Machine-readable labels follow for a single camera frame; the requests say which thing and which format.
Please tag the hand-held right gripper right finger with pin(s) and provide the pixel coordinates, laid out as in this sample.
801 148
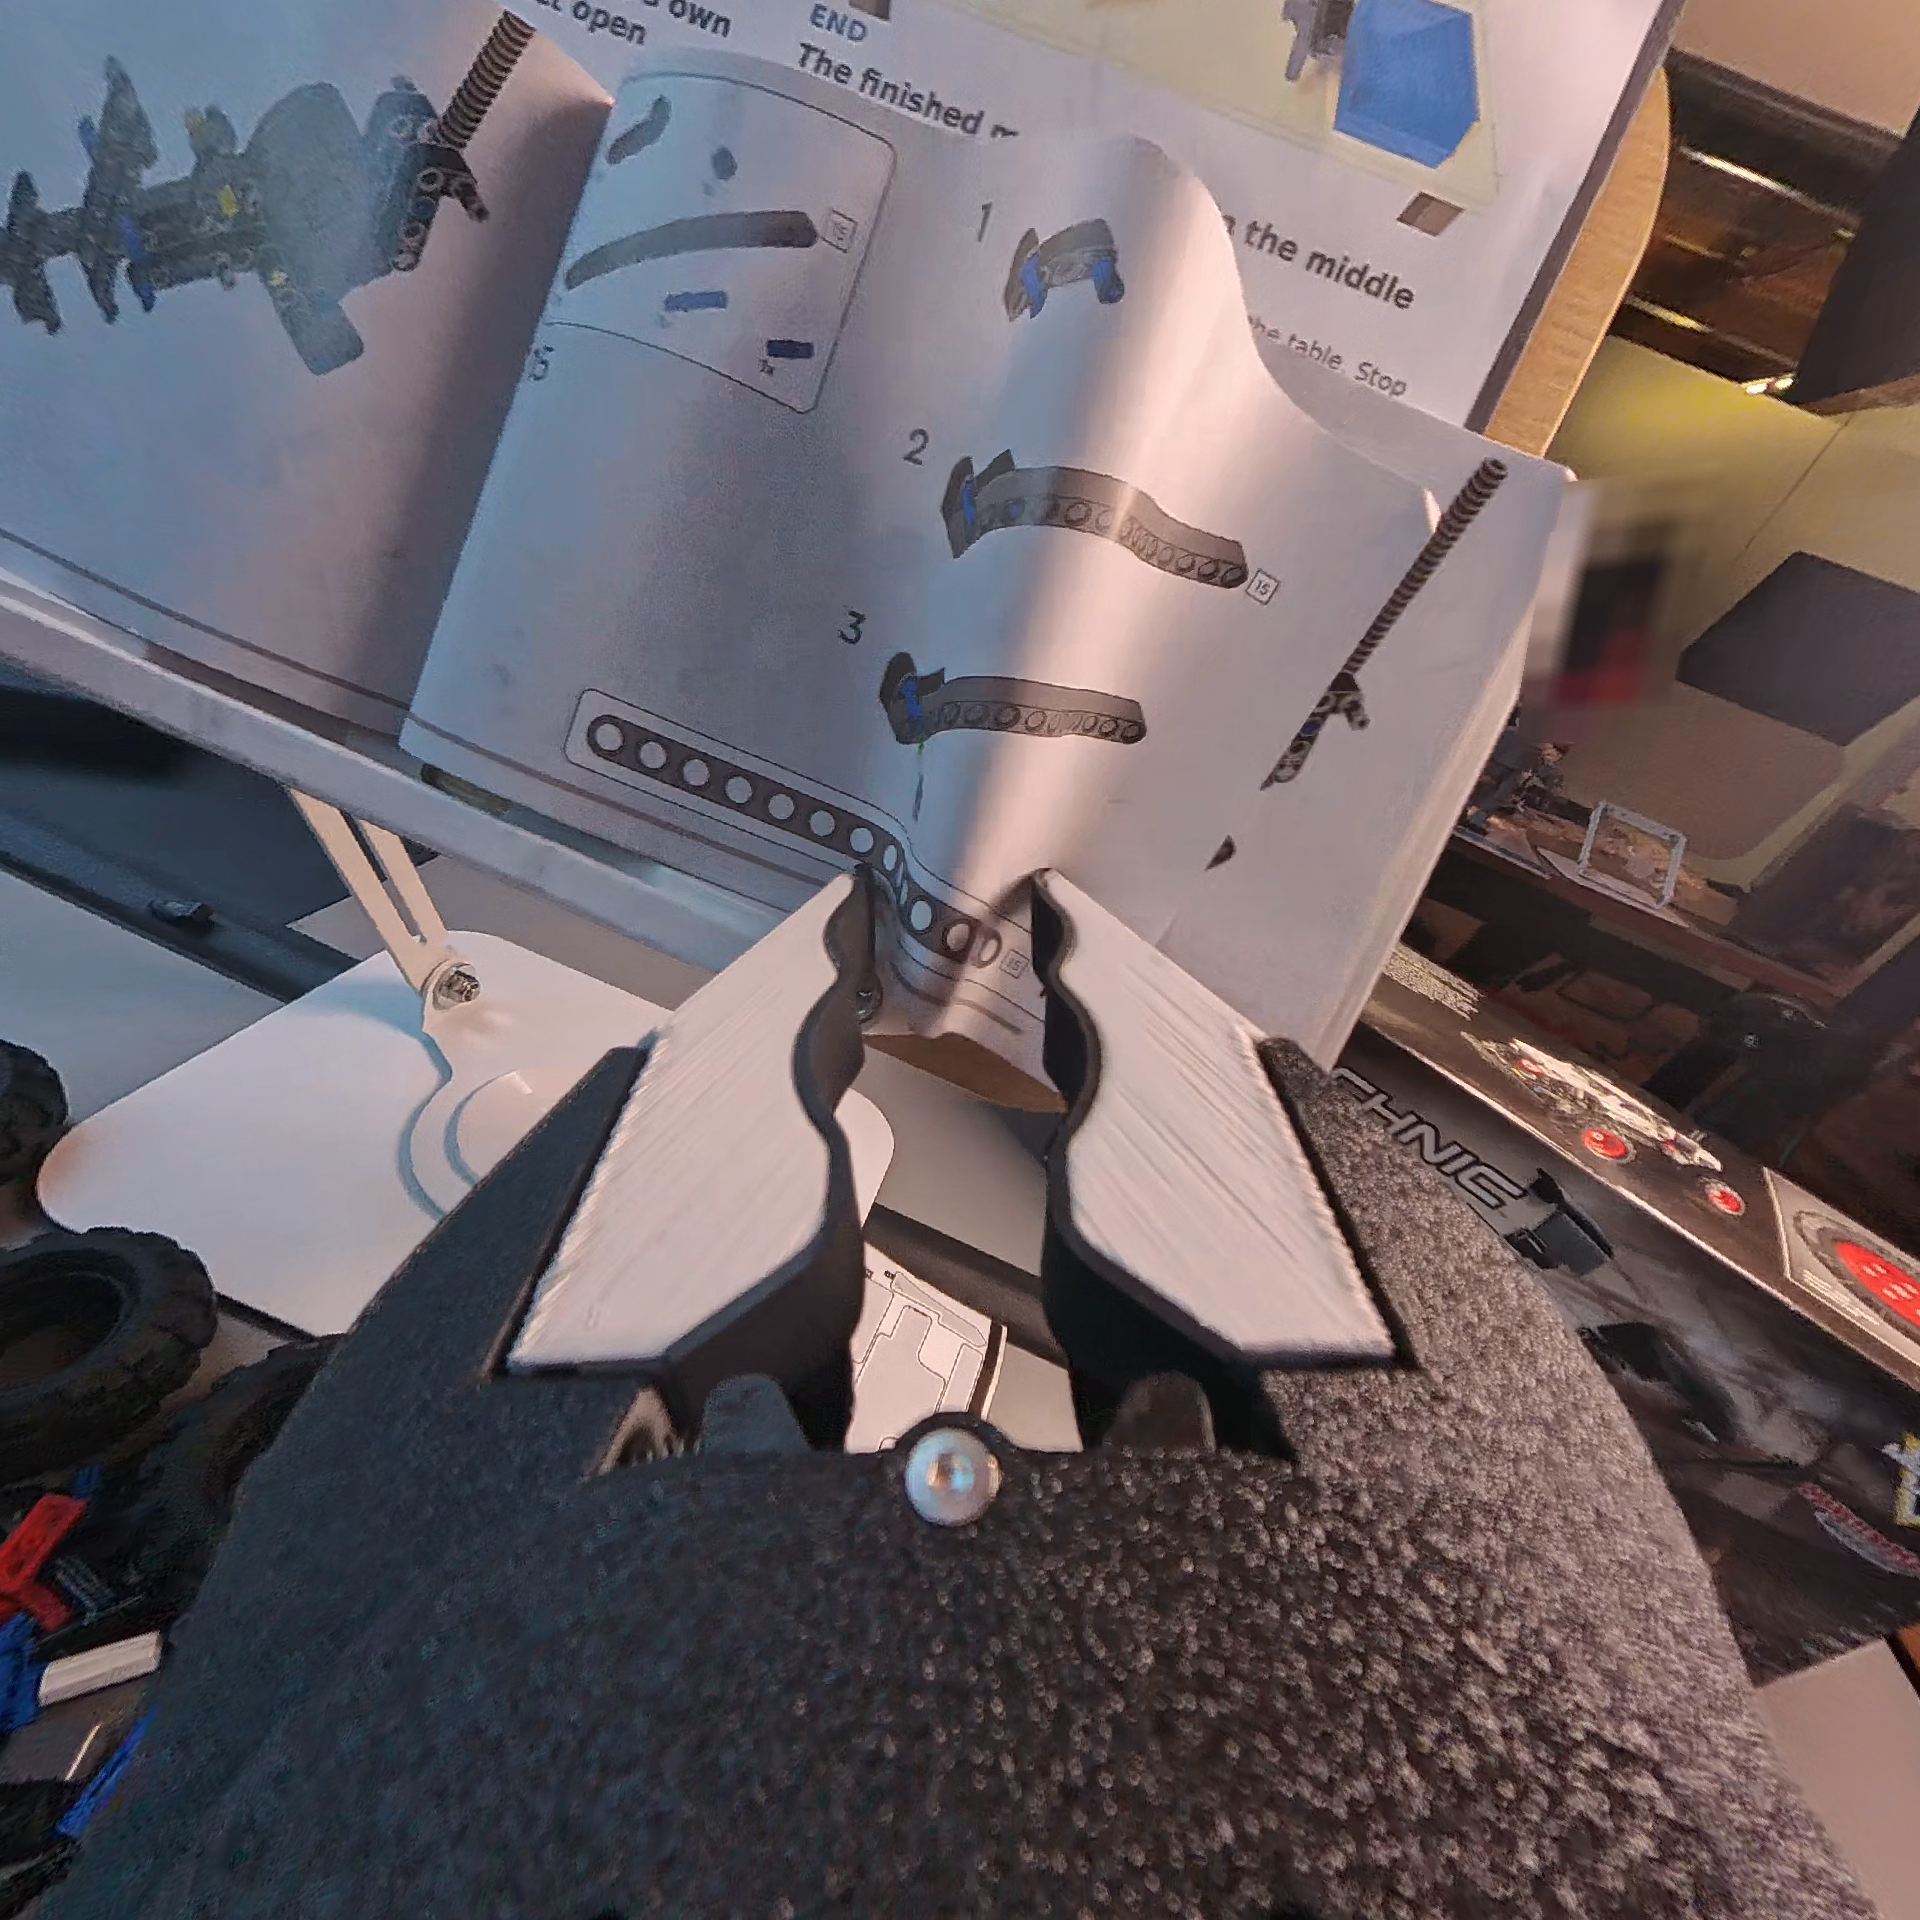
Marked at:
1230 1202

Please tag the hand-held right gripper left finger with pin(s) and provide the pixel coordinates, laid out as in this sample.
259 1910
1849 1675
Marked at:
663 1202

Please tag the pile of small building pieces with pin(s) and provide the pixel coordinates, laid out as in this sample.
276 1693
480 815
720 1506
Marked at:
38 1546

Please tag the building instruction booklet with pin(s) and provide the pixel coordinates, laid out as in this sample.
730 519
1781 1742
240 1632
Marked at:
750 481

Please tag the grey desk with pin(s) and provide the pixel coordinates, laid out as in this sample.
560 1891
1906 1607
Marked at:
1846 1802

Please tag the white printed task sheet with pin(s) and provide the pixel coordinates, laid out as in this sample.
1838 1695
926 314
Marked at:
1322 255

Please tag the white sticker sheet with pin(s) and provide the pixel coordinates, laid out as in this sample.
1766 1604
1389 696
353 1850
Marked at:
925 1337

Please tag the white book stand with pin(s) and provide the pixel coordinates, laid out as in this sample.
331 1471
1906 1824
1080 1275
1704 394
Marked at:
271 1143

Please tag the toy truck box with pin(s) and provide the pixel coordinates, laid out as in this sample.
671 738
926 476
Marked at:
1680 1202

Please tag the small clear acrylic holder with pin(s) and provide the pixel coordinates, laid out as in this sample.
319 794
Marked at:
1628 855

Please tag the cluttered background workbench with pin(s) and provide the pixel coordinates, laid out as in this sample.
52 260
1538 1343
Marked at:
1771 902

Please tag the dark blue panel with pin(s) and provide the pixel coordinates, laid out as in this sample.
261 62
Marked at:
1816 645

